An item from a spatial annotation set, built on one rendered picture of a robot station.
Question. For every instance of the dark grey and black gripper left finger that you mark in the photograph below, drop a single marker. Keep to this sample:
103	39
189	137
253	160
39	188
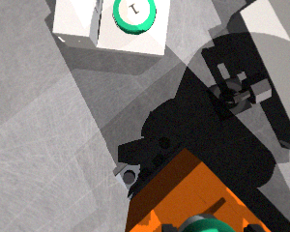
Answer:
168	228

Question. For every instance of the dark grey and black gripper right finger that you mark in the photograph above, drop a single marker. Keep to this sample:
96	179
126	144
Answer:
253	228

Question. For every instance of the orange tube holder plate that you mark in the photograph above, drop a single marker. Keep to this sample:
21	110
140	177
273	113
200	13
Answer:
184	188

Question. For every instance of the white tray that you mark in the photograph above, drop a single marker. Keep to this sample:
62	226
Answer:
91	24

